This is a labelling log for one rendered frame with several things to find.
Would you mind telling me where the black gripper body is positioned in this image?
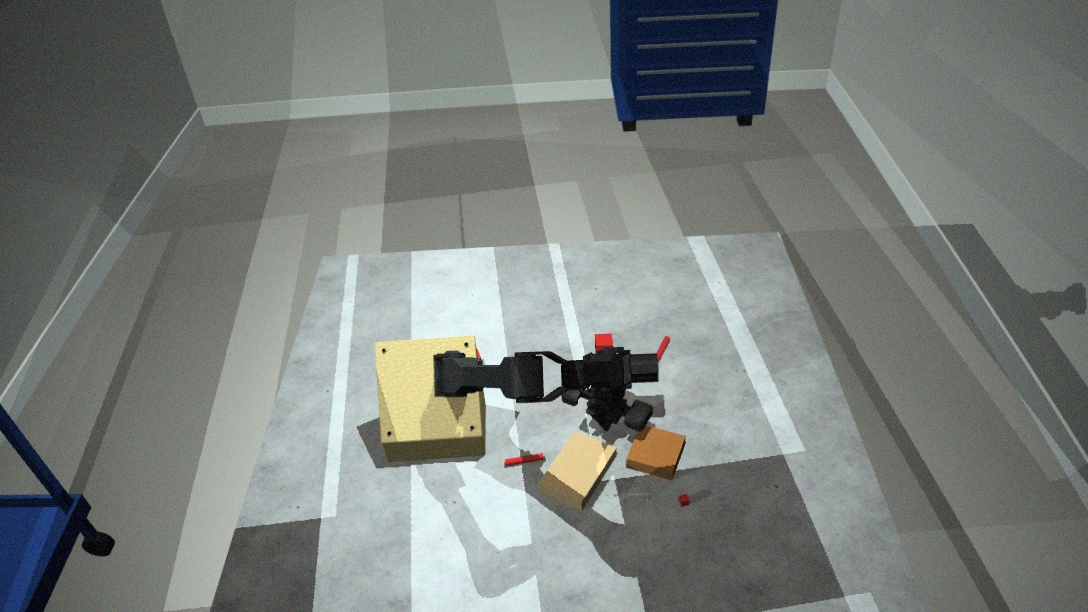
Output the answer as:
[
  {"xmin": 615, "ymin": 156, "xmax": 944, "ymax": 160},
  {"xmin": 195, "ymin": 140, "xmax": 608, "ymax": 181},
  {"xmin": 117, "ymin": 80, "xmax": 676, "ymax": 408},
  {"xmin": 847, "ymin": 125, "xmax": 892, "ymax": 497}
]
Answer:
[{"xmin": 562, "ymin": 385, "xmax": 653, "ymax": 431}]

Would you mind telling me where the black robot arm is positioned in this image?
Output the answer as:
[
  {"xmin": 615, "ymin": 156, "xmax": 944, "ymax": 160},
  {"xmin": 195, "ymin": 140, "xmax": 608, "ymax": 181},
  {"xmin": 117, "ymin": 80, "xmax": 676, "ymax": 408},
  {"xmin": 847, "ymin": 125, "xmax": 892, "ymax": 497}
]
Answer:
[{"xmin": 433, "ymin": 347, "xmax": 659, "ymax": 403}]

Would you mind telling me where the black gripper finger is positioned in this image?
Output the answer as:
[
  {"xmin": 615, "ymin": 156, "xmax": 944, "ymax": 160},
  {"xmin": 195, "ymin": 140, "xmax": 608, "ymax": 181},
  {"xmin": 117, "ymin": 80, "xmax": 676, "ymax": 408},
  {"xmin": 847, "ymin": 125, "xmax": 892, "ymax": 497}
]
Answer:
[
  {"xmin": 586, "ymin": 409, "xmax": 608, "ymax": 431},
  {"xmin": 604, "ymin": 412, "xmax": 622, "ymax": 432}
]

